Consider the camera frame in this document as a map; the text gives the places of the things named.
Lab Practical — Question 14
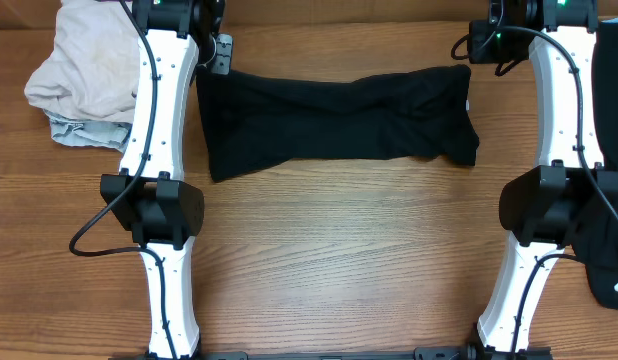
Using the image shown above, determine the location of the black t-shirt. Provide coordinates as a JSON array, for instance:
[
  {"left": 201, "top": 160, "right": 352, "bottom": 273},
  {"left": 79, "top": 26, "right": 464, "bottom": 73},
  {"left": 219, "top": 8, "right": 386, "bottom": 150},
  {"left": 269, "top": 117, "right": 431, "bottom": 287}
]
[{"left": 196, "top": 65, "right": 479, "bottom": 182}]

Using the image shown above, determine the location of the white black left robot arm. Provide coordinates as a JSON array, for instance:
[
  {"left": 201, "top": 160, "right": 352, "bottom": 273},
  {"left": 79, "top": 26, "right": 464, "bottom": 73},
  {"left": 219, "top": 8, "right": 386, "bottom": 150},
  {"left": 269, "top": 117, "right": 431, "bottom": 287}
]
[{"left": 100, "top": 1, "right": 231, "bottom": 359}]

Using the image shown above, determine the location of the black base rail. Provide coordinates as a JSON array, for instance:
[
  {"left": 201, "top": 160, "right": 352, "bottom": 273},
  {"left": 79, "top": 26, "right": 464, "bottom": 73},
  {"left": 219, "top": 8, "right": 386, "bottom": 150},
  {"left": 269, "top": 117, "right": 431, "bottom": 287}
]
[{"left": 108, "top": 339, "right": 554, "bottom": 360}]

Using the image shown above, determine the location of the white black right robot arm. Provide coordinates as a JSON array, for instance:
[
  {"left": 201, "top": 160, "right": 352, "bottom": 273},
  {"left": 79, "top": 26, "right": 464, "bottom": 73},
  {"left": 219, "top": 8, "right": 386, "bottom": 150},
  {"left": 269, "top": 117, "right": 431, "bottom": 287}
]
[{"left": 415, "top": 0, "right": 618, "bottom": 359}]

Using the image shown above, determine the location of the black garment pile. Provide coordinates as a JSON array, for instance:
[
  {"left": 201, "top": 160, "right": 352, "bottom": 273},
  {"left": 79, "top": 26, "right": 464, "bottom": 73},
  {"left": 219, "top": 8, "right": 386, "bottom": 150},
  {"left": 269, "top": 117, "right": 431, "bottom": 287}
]
[{"left": 571, "top": 19, "right": 618, "bottom": 311}]

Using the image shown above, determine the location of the light blue folded garment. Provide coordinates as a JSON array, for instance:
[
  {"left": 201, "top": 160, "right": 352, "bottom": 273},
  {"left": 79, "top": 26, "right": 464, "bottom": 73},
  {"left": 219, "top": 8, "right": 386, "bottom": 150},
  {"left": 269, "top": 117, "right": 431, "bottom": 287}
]
[{"left": 43, "top": 110, "right": 131, "bottom": 153}]

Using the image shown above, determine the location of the beige folded garment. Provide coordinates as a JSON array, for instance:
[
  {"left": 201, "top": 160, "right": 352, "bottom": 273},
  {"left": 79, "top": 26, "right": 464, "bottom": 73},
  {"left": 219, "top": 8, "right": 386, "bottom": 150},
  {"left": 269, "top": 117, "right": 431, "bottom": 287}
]
[{"left": 24, "top": 0, "right": 139, "bottom": 124}]

